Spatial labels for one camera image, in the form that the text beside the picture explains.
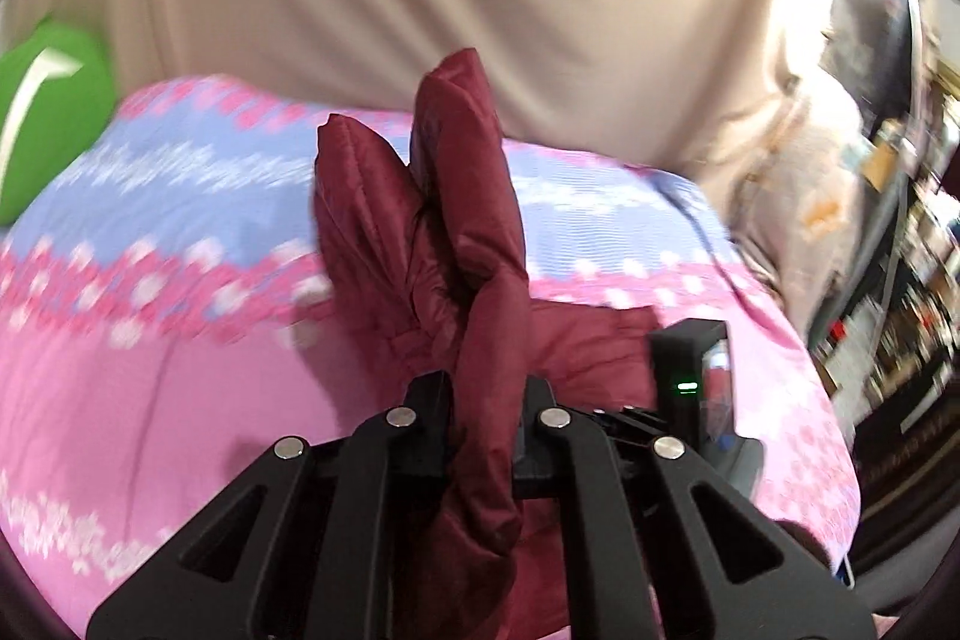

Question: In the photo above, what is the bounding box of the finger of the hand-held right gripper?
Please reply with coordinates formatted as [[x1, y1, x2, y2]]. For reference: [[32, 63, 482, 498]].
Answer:
[[596, 407, 665, 440]]

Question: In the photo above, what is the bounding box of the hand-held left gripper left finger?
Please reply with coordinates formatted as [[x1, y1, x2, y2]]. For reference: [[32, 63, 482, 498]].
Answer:
[[86, 370, 457, 640]]

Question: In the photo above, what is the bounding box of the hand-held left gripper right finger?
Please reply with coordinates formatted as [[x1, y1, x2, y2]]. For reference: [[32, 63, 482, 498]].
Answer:
[[514, 374, 878, 640]]

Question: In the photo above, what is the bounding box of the maroon puffer jacket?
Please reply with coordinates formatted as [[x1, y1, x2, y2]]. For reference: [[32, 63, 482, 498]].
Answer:
[[313, 47, 665, 640]]

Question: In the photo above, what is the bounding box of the patterned beige cloth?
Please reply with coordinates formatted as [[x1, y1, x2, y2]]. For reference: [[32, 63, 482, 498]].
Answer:
[[731, 77, 871, 341]]

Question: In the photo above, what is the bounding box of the cluttered shelf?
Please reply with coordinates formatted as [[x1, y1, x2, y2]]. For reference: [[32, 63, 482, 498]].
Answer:
[[814, 0, 960, 446]]

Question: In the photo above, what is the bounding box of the pink floral blanket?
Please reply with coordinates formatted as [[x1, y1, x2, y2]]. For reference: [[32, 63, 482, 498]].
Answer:
[[0, 74, 860, 640]]

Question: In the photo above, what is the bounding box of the green pillow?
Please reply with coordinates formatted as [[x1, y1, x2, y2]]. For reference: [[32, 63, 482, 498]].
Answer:
[[0, 21, 117, 229]]

